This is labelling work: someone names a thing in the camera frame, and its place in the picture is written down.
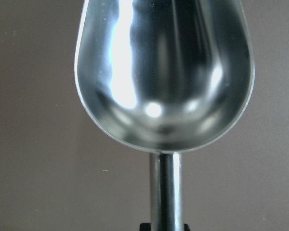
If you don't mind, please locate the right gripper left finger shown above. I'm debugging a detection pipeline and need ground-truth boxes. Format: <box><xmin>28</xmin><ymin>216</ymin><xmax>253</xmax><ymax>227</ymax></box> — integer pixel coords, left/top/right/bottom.
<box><xmin>139</xmin><ymin>220</ymin><xmax>151</xmax><ymax>231</ymax></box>

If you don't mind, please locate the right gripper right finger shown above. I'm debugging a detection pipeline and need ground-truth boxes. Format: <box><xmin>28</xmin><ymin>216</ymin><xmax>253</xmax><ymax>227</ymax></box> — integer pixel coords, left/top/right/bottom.
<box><xmin>183</xmin><ymin>220</ymin><xmax>191</xmax><ymax>231</ymax></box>

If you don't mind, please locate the steel ice scoop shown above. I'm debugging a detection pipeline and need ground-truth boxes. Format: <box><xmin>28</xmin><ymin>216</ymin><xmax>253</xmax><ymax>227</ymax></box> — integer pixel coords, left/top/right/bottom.
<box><xmin>74</xmin><ymin>0</ymin><xmax>255</xmax><ymax>231</ymax></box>

